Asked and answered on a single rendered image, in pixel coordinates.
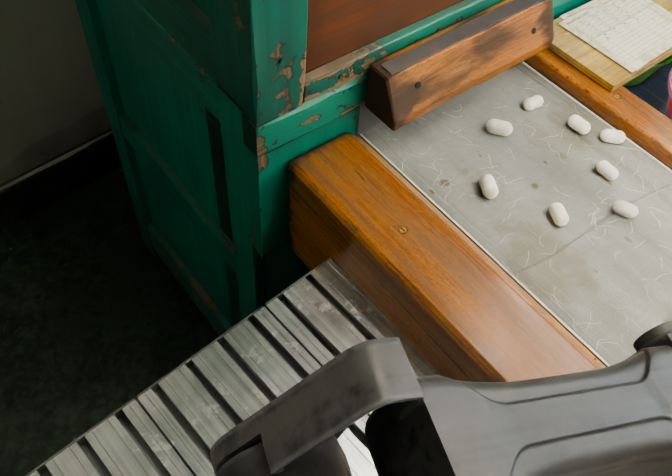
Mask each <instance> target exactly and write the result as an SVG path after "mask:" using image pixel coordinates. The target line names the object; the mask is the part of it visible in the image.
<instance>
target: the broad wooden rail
mask: <svg viewBox="0 0 672 476"><path fill-rule="evenodd" d="M289 247H290V248H291V249H292V250H293V251H294V253H295V254H296V255H297V256H298V257H299V258H300V259H301V261H302V262H303V263H304V264H305V265H306V266H307V267H308V268H309V270H310V271H311V270H313V269H314V268H315V267H317V266H318V265H320V264H321V263H322V262H324V261H325V260H327V259H328V258H329V257H332V260H333V261H335V262H336V263H337V264H338V265H339V266H340V267H341V268H342V269H343V270H344V271H345V272H346V273H347V274H348V275H349V276H350V277H351V279H352V280H353V281H354V282H355V283H356V284H357V285H358V286H359V287H360V288H361V289H362V291H363V292H364V293H365V294H366V295H367V296H368V297H369V298H370V299H371V300H372V301H373V303H374V304H375V305H376V306H377V307H378V308H379V309H380V310H381V311H382V312H383V313H384V315H385V316H386V317H387V318H388V319H389V320H390V321H391V322H392V323H393V324H394V326H395V327H396V328H397V329H398V330H399V331H400V332H401V333H402V335H403V336H404V337H405V338H406V339H407V340H408V341H409V342H410V343H411V344H412V345H413V346H414V347H415V348H416V350H417V351H418V352H419V353H420V354H421V355H422V356H423V357H424V358H425V359H426V360H427V362H428V363H429V364H430V365H431V366H432V367H433V368H434V369H435V370H436V371H437V372H438V374H439V375H440V376H445V377H448V378H451V379H453V380H459V381H471V382H512V381H522V380H530V379H537V378H544V377H550V376H557V375H564V374H571V373H578V372H585V371H591V370H596V369H600V368H604V367H606V366H605V365H604V364H603V363H602V362H600V361H599V360H598V359H597V358H596V357H595V356H594V355H593V354H592V353H591V352H590V351H589V350H588V349H587V348H585V347H584V346H583V345H582V344H581V343H580V342H579V341H578V340H577V339H576V338H575V337H574V336H573V335H572V334H571V333H569V332H568V331H567V330H566V329H565V328H564V327H563V326H562V325H561V324H560V323H559V322H558V321H557V320H556V319H555V318H553V317H552V316H551V315H550V314H549V313H548V312H547V311H546V310H545V309H544V308H543V307H542V306H541V305H540V304H538V303H537V302H536V301H535V300H534V299H533V298H532V297H531V296H530V295H529V294H528V293H527V292H526V291H525V290H524V289H522V288H521V287H520V286H519V285H518V284H517V283H516V282H515V281H514V280H513V279H512V278H511V277H510V276H509V275H507V274H506V273H505V272H504V271H503V270H502V269H501V268H500V267H499V266H498V265H497V264H496V263H495V262H494V261H493V260H491V259H490V258H489V257H488V256H487V255H486V254H485V253H484V252H483V251H482V250H481V249H480V248H479V247H478V246H477V245H475V244H474V243H473V242H472V241H471V240H470V239H469V238H468V237H467V236H466V235H465V234H464V233H463V232H462V231H460V230H459V229H458V228H457V227H456V226H455V225H454V224H453V223H452V222H451V221H450V220H449V219H448V218H447V217H446V216H444V215H443V214H442V213H441V212H440V211H439V210H438V209H437V208H436V207H435V206H434V205H433V204H432V203H431V202H429V201H428V200H427V199H426V198H425V197H424V196H423V195H422V194H421V193H420V192H419V191H418V190H417V189H416V188H415V187H413V186H412V185H411V184H410V183H409V182H408V181H407V180H406V179H405V178H404V177H403V176H402V175H401V174H400V173H398V172H397V171H396V170H395V169H394V168H393V167H392V166H391V165H390V164H389V163H388V162H387V161H386V160H385V159H384V158H382V157H381V156H380V155H379V154H378V153H377V152H376V151H375V150H374V149H373V148H372V147H371V146H370V145H369V144H368V143H366V142H365V141H364V140H363V139H362V138H361V137H359V136H356V135H354V134H352V133H347V132H346V133H344V134H342V135H340V136H338V137H336V138H334V139H332V140H330V141H328V142H326V143H325V144H323V145H321V146H319V147H317V148H315V149H313V150H311V151H309V152H307V153H305V154H303V155H302V156H300V157H298V158H296V159H294V160H292V161H290V162H289Z"/></svg>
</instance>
